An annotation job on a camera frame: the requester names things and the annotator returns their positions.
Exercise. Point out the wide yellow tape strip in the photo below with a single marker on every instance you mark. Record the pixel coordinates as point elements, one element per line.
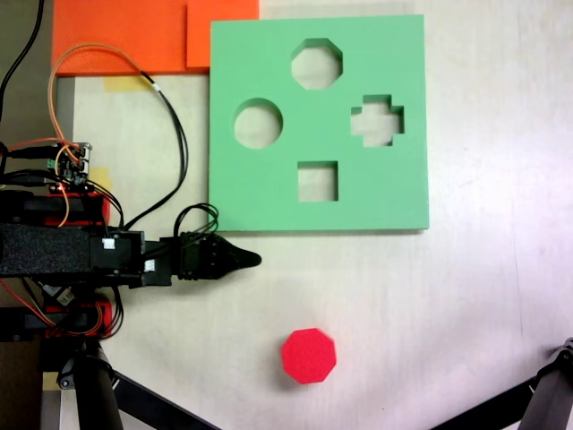
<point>121,84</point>

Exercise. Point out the green shape sorter board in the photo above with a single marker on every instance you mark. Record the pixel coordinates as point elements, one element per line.
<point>259,188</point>

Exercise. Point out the red and black clamp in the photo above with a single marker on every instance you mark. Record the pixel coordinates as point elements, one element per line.
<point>106,209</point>
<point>105,315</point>

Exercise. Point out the small orange raised plate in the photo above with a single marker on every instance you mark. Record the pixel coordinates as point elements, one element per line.
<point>224,36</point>

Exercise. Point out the small yellow tape piece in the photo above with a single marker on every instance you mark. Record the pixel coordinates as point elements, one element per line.
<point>102,177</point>

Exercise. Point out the black tripod with grey joint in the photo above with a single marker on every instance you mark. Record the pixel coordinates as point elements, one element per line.
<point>548,394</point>

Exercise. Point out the circuit board with connectors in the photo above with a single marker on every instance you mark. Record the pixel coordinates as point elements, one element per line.
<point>74,172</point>

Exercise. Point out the red octagonal pillar block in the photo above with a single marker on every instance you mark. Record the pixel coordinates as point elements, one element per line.
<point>308,356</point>

